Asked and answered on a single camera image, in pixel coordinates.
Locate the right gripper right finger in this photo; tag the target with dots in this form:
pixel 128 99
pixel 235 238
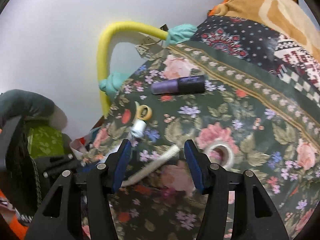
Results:
pixel 198 164

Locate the teal cloth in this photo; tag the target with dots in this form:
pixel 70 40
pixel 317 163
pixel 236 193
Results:
pixel 147 48

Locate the white HotMax plastic bag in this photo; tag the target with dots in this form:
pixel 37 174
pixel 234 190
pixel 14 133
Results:
pixel 81 146

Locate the yellow foam tube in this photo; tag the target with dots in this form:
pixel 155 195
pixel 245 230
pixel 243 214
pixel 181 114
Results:
pixel 112 29

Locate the patterned dark quilt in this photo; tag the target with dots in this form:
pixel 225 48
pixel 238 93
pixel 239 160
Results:
pixel 264 47

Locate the white comb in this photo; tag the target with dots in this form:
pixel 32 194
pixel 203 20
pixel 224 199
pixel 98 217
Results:
pixel 151 167

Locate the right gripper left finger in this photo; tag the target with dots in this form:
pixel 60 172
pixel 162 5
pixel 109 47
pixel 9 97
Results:
pixel 117 163

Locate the beige tape roll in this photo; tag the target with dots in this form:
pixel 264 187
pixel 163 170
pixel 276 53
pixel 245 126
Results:
pixel 221 153

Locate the green leaf pattern bag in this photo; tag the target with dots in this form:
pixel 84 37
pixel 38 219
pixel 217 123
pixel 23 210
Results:
pixel 44 141

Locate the orange brown blanket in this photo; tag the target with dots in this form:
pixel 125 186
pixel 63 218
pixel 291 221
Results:
pixel 284 16

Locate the dark floral bed sheet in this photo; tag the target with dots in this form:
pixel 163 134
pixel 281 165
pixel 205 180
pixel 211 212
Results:
pixel 272 128

